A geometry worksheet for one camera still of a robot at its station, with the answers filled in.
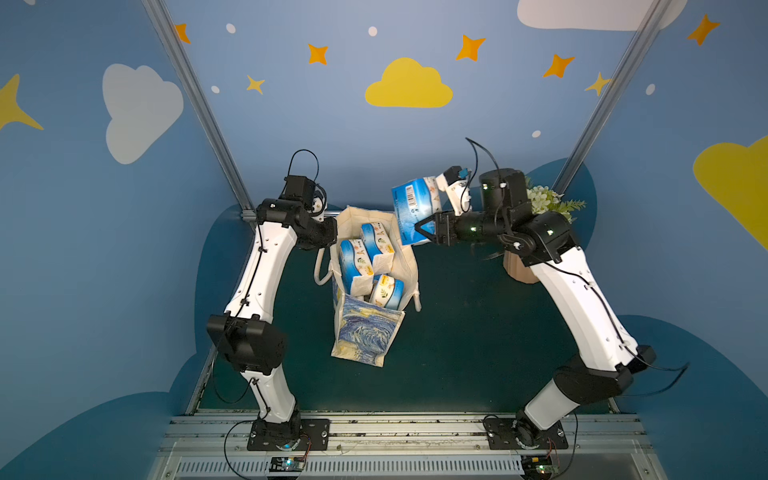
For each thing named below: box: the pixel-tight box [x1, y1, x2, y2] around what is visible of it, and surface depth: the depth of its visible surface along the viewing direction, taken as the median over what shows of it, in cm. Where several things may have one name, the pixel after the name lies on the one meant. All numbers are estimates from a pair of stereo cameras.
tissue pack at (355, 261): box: [340, 239, 374, 294], surface depth 80 cm
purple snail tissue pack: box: [370, 274, 405, 311], surface depth 78 cm
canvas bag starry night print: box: [314, 207, 422, 367], surface depth 80 cm
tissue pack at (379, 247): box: [362, 222, 395, 275], surface depth 85 cm
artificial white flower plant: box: [525, 176, 586, 223], surface depth 88 cm
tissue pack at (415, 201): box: [391, 176, 442, 246], surface depth 62 cm
